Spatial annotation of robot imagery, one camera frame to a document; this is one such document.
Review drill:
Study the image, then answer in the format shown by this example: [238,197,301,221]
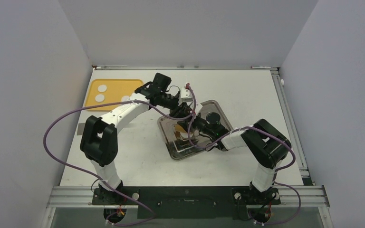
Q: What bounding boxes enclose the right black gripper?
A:
[179,111,215,137]

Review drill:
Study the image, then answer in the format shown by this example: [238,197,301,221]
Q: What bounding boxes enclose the white dough piece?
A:
[180,133,192,141]

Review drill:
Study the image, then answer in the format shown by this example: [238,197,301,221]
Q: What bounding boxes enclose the wooden rolling pin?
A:
[174,124,187,142]

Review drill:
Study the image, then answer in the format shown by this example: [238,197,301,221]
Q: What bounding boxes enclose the stainless steel tray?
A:
[157,100,232,161]

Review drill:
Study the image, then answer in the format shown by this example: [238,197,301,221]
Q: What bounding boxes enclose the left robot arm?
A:
[80,73,196,204]

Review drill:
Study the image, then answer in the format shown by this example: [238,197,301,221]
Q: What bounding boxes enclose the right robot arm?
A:
[177,112,293,203]

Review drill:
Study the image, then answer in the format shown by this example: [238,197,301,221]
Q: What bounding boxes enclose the white dough disc right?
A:
[121,95,130,102]

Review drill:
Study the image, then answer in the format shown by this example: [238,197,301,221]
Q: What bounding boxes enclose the white dough disc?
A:
[95,94,105,103]
[97,85,107,93]
[121,95,130,102]

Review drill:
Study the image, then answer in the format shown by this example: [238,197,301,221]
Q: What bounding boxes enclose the white dough disc upper left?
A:
[97,85,107,93]

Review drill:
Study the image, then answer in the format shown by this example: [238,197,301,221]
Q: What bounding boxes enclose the white dough disc lower left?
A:
[95,94,105,103]

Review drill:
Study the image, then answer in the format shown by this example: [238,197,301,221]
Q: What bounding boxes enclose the yellow plastic tray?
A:
[84,79,144,106]

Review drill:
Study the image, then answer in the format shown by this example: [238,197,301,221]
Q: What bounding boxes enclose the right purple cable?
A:
[187,116,302,227]

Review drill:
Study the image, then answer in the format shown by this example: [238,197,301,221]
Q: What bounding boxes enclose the purple cable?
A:
[187,116,302,227]
[43,83,197,227]

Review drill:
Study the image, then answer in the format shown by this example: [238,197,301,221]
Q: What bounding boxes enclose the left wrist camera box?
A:
[179,87,193,103]

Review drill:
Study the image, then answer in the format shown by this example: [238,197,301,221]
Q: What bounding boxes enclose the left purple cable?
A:
[43,83,197,227]

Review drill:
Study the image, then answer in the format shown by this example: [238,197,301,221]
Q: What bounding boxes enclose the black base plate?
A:
[93,185,281,220]

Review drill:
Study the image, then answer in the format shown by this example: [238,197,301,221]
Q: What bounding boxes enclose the scraper with red handle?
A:
[76,123,85,135]

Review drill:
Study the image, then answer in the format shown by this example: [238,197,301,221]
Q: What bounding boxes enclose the aluminium frame rail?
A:
[270,67,315,186]

